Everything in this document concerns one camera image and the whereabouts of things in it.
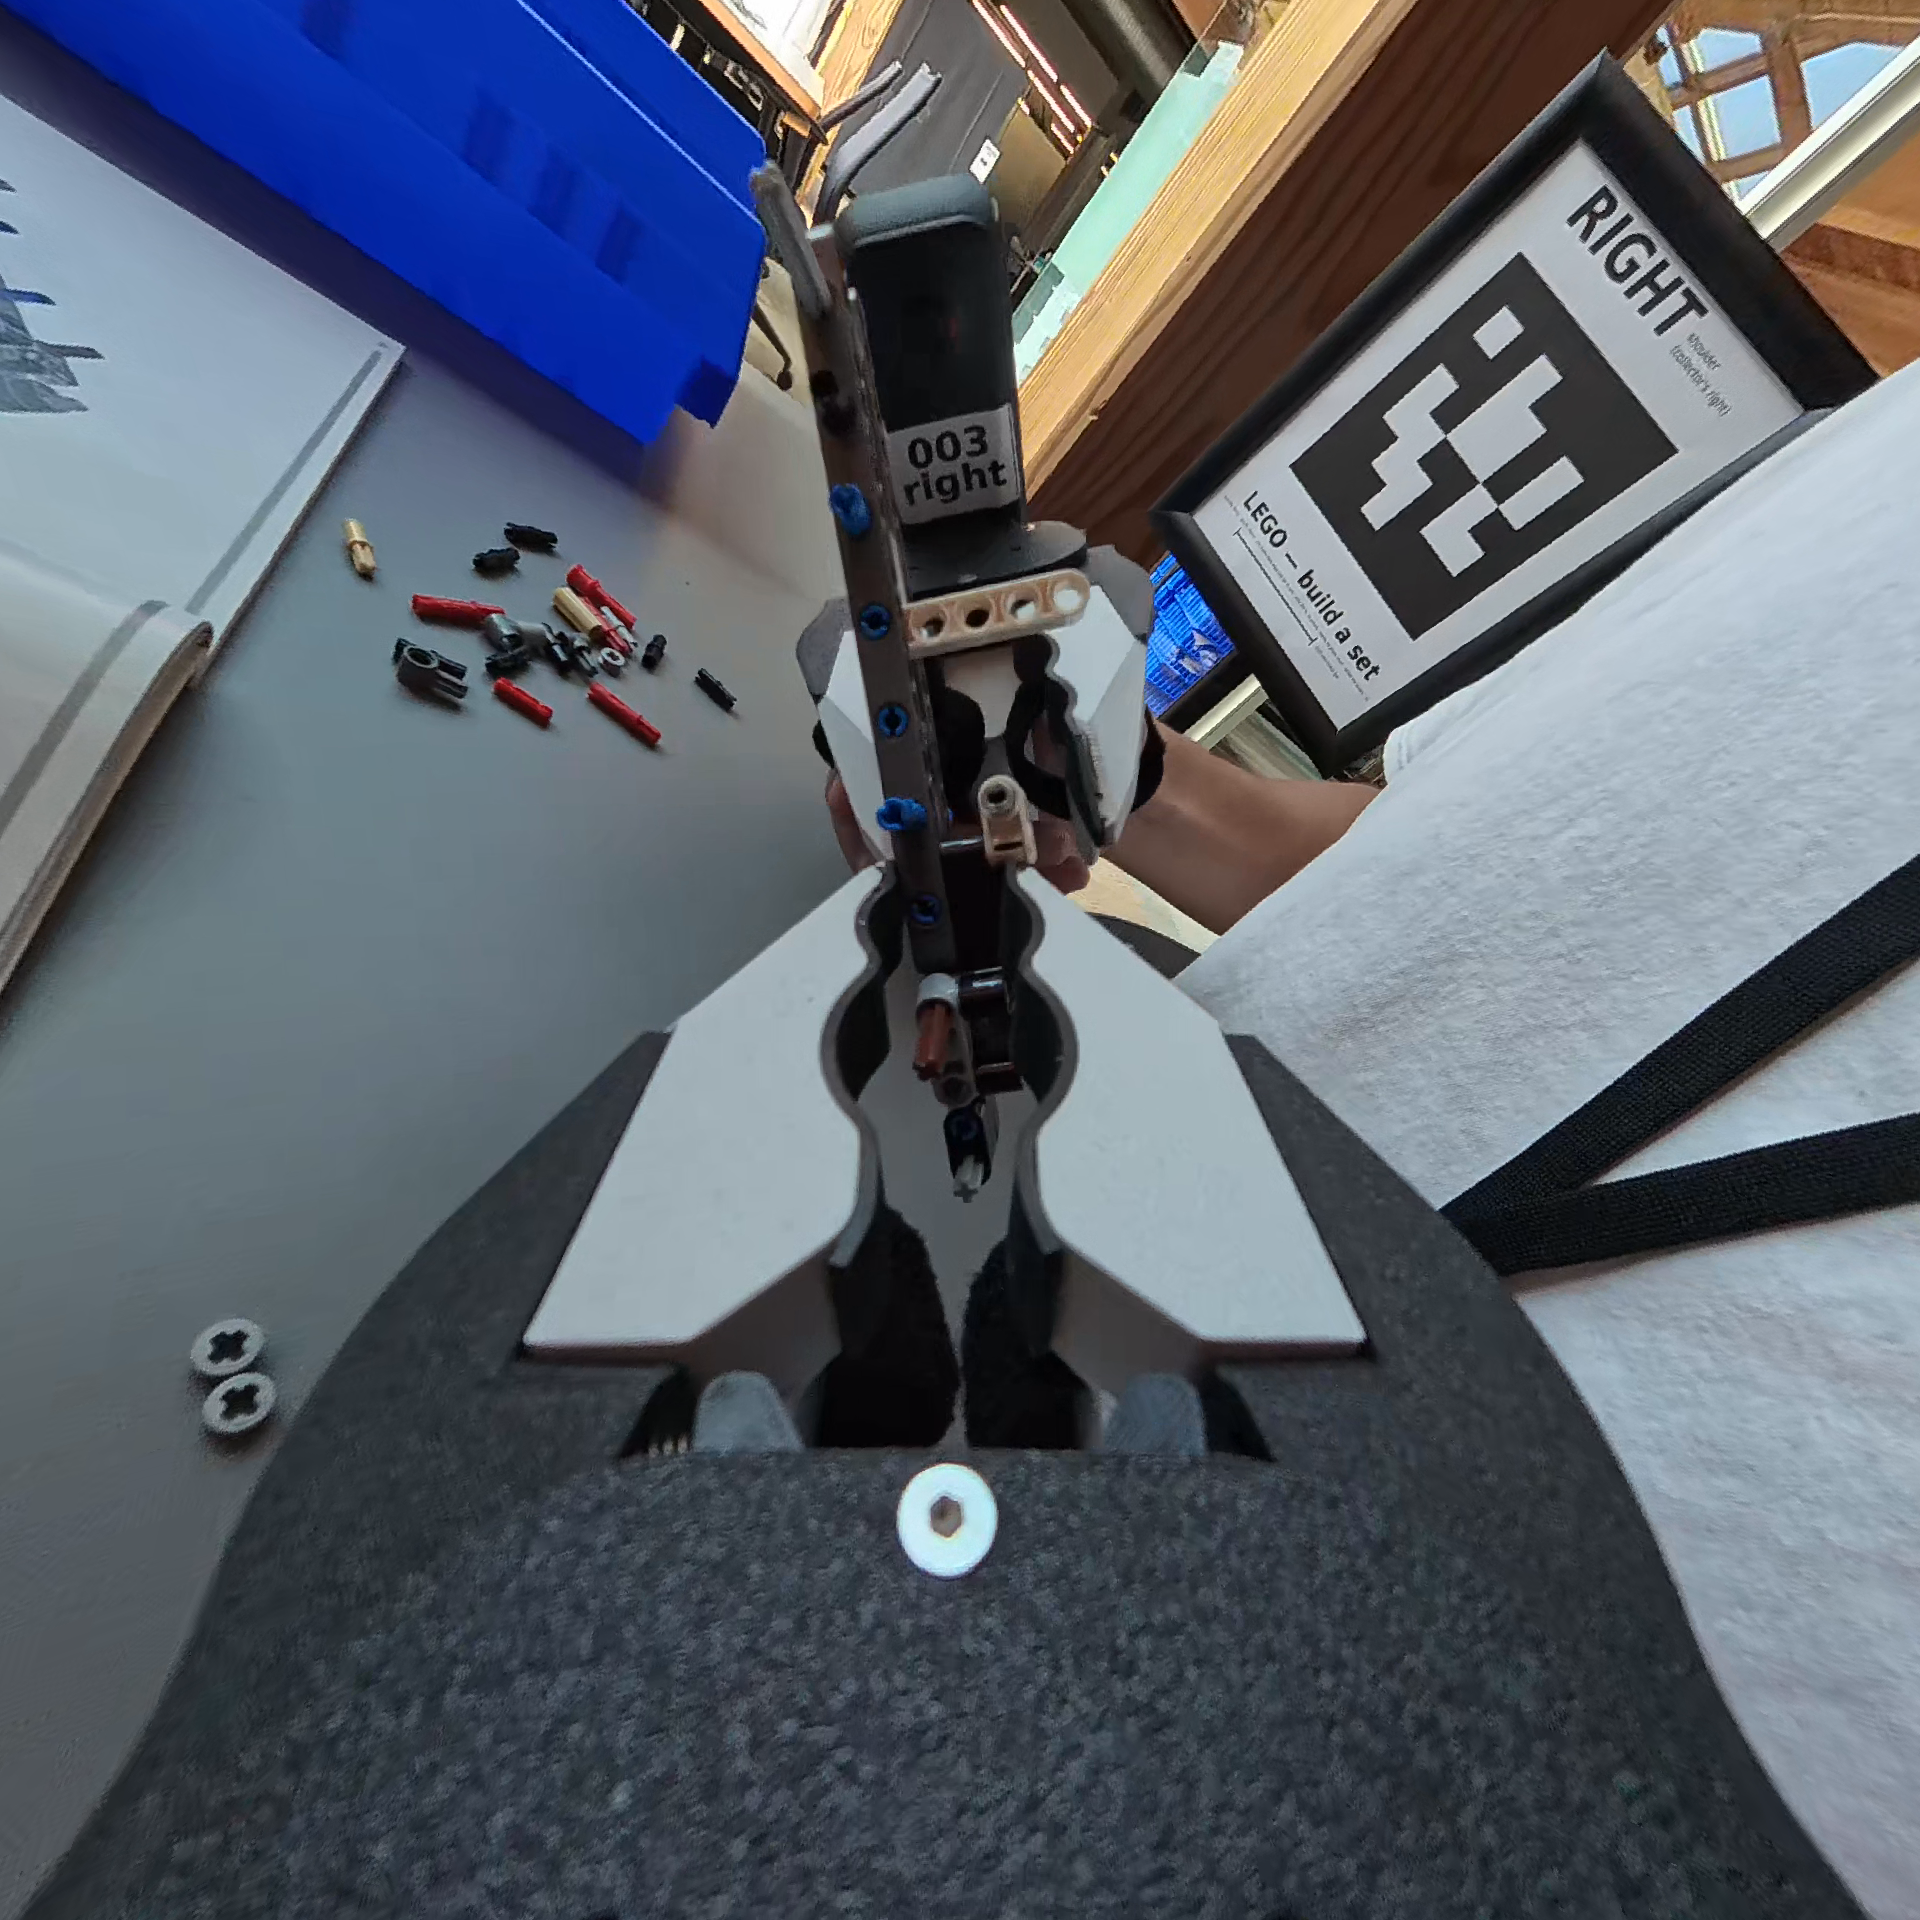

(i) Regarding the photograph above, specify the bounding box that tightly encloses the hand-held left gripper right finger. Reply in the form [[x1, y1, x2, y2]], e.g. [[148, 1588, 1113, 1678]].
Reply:
[[982, 870, 1372, 1397]]

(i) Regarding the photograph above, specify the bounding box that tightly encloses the lego instruction booklet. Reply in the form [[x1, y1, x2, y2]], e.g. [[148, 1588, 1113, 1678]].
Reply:
[[0, 88, 406, 991]]

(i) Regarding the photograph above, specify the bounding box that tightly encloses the black framed tag sign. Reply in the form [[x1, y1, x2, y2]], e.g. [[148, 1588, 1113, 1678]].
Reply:
[[1148, 51, 1879, 778]]

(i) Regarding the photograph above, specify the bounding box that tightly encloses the wooden panel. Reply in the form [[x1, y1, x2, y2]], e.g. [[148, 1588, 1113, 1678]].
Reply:
[[1010, 0, 1696, 527]]

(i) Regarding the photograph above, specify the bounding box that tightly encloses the large blue plastic bin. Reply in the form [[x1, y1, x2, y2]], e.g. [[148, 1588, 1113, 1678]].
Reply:
[[0, 0, 770, 446]]

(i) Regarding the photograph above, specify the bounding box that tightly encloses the person's right forearm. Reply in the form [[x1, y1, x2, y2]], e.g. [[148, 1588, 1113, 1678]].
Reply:
[[1102, 728, 1385, 938]]

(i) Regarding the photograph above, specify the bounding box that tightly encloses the pile of small lego pins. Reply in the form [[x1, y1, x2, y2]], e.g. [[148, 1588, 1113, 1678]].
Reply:
[[408, 524, 739, 750]]

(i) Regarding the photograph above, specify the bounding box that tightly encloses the black webbing strap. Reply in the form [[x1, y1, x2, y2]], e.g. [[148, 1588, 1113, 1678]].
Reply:
[[1438, 864, 1920, 1280]]

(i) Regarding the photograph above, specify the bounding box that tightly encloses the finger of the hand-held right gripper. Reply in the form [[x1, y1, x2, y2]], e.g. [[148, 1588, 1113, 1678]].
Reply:
[[813, 628, 892, 834], [1016, 597, 1150, 846]]

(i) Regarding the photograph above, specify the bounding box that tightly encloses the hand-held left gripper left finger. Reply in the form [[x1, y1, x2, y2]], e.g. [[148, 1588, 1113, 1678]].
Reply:
[[522, 866, 943, 1366]]

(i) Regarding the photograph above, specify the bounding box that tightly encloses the white shirt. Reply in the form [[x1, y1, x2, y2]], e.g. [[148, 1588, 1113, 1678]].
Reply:
[[1178, 367, 1920, 1920]]

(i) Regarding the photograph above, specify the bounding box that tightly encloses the dark grey lego beam assembly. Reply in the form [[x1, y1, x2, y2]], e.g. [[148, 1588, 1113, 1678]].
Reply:
[[748, 163, 1093, 1206]]

